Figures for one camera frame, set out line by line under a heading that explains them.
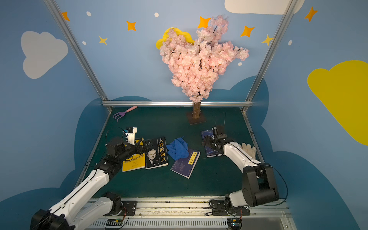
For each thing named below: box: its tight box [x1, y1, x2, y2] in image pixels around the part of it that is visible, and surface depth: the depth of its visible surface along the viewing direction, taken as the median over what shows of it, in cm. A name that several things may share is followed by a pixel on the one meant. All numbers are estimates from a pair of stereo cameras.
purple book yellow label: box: [170, 148, 201, 180], surface depth 92 cm
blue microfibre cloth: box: [166, 136, 190, 161], surface depth 95 cm
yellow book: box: [122, 153, 146, 173], surface depth 90 cm
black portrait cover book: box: [144, 136, 169, 170], surface depth 93 cm
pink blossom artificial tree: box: [159, 14, 250, 125], surface depth 74 cm
